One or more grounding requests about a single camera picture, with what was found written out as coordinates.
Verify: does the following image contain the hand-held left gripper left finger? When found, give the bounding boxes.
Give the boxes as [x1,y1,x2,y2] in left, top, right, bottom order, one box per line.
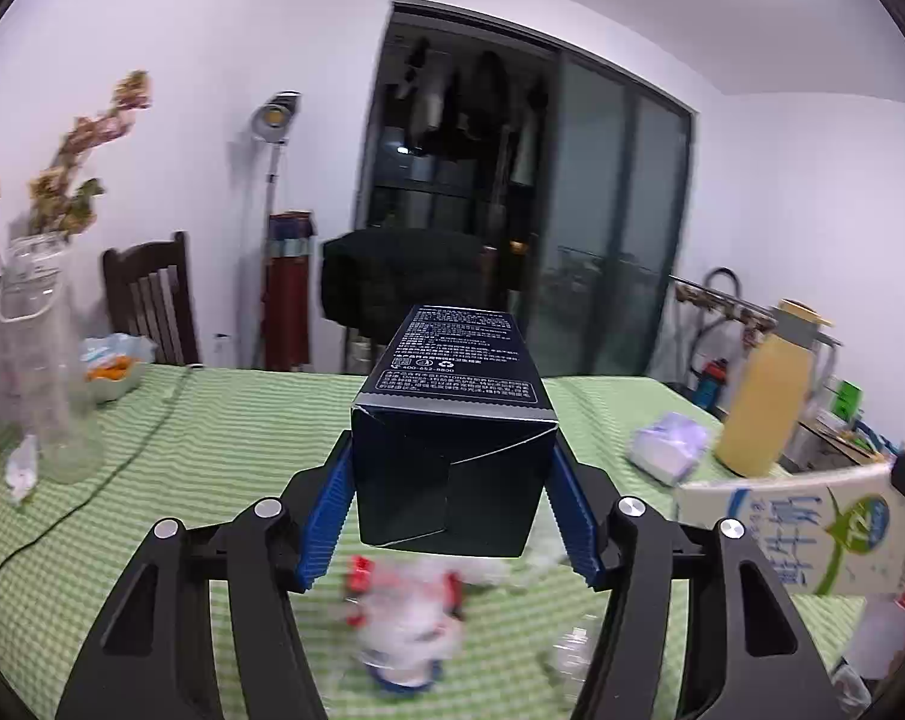
[55,431,356,720]

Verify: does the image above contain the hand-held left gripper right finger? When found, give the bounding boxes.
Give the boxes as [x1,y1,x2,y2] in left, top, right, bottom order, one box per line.
[546,439,858,720]

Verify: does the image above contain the clear plastic wrap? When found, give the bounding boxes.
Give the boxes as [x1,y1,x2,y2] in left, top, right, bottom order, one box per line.
[546,611,611,680]

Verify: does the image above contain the white milk carton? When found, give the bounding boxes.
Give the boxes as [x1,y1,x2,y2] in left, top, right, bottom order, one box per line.
[673,461,905,599]

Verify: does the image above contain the dark blue cardboard box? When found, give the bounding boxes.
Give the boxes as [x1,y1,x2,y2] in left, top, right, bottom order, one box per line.
[349,305,560,558]

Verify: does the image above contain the folding camping table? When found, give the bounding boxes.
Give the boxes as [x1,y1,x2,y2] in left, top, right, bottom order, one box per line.
[793,412,903,466]

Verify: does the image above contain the green paper bag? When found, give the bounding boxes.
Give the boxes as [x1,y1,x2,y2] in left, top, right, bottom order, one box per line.
[827,379,862,421]

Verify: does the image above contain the clear plastic packaging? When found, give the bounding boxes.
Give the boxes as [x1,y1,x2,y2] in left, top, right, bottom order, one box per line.
[345,555,468,680]

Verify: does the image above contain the white purple tissue pack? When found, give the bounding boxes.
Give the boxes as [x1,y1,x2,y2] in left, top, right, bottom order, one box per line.
[628,411,712,485]

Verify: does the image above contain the green checked tablecloth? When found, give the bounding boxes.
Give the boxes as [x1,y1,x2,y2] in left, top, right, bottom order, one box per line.
[0,364,873,720]

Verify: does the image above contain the yellow thermos jug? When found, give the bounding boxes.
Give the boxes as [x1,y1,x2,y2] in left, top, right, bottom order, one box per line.
[714,298,843,477]

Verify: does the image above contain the blue plastic lid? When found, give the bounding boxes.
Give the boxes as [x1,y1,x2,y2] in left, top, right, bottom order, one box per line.
[373,664,442,691]

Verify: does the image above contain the blue canister with red top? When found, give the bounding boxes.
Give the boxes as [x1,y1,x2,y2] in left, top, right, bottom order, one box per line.
[693,356,730,412]

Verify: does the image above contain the red rolled banner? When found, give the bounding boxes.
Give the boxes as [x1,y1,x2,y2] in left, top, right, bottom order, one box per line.
[261,210,318,372]

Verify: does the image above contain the glass bowl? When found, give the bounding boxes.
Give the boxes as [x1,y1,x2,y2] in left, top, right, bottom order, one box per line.
[81,334,157,404]

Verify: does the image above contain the metal drying rack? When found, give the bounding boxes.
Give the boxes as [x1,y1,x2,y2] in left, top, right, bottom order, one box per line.
[666,266,779,406]

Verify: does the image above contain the dark wooden chair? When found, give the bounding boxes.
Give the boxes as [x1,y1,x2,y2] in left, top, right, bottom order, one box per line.
[101,231,202,367]

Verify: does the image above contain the dark sliding glass door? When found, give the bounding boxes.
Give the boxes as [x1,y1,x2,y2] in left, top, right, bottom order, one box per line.
[358,0,699,380]

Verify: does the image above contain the crumpled white tissue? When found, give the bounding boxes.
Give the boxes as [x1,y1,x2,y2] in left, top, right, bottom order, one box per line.
[4,435,43,503]

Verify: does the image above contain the clear plastic water bottle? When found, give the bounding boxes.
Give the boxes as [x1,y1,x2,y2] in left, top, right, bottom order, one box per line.
[0,236,107,485]

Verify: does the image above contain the studio light on stand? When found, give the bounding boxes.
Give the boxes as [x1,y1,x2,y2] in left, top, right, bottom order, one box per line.
[251,90,303,372]

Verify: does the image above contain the row of hanging clothes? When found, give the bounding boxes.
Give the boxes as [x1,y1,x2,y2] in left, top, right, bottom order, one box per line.
[392,34,551,188]

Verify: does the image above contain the dried pink rose bouquet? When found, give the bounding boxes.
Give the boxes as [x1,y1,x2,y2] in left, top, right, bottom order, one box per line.
[0,71,154,286]

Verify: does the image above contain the black cable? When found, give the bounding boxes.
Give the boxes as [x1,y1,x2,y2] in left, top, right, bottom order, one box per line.
[0,366,200,601]

